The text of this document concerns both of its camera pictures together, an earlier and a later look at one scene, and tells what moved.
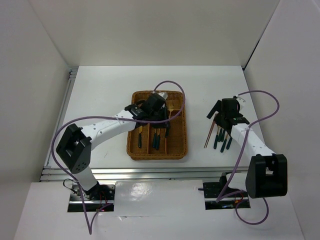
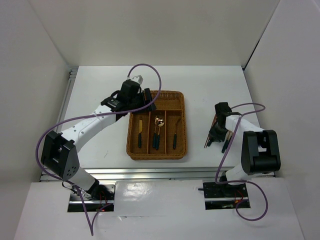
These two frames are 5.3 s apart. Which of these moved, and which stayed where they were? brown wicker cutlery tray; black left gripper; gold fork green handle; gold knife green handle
Moved: gold fork green handle; black left gripper
Stayed: brown wicker cutlery tray; gold knife green handle
